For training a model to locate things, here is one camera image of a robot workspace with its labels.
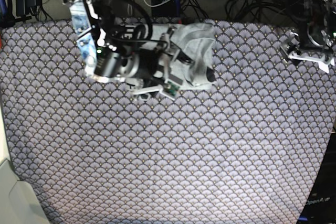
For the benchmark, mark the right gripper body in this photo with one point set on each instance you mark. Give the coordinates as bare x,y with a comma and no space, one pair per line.
130,67

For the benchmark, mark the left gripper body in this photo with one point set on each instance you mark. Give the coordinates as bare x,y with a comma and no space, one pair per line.
311,42

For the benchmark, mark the grey T-shirt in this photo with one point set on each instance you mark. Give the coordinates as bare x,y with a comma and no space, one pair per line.
195,41

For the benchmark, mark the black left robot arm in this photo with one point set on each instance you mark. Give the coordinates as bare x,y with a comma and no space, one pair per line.
312,14

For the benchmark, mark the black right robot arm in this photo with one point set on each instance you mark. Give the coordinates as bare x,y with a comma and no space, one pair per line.
99,36

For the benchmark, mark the black adapter box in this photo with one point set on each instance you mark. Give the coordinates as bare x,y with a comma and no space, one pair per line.
170,9

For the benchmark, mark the fan-patterned table cloth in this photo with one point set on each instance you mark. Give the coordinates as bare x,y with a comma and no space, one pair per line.
248,150

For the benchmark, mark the grey plastic bin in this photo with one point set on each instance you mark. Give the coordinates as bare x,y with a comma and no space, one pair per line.
19,203

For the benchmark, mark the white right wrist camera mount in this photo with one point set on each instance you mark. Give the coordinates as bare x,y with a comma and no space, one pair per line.
160,78

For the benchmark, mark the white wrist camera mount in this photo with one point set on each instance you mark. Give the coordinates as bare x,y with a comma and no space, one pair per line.
323,64
160,78

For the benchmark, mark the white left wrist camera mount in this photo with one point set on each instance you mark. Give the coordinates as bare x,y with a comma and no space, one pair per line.
323,64

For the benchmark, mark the black OpenArm base plate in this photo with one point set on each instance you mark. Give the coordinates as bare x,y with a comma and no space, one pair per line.
320,206

